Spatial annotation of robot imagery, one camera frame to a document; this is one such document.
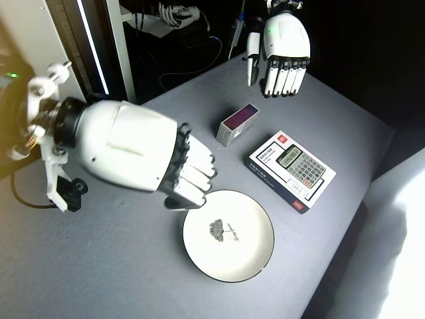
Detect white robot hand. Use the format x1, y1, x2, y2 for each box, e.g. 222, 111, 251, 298
245, 11, 312, 99
76, 99, 218, 212

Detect small dark rectangular box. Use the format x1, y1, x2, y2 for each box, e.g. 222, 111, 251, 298
215, 103, 260, 148

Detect person's hand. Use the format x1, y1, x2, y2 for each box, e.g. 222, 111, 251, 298
175, 5, 202, 30
157, 2, 183, 28

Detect white calculator box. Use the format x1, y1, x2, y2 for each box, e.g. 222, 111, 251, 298
244, 130, 337, 215

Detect white plate with leaf print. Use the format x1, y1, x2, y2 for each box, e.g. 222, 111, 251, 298
182, 189, 276, 283

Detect white light strip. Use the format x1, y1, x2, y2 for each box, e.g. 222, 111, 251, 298
77, 0, 110, 96

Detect grey table cloth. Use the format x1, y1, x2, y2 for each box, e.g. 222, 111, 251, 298
0, 54, 398, 319

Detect white cabinet panel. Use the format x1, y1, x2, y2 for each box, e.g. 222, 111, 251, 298
0, 0, 88, 102

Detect thin black cable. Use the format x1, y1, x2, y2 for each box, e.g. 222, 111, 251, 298
158, 35, 224, 92

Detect white metal post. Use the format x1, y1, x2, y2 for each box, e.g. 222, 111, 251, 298
105, 0, 137, 104

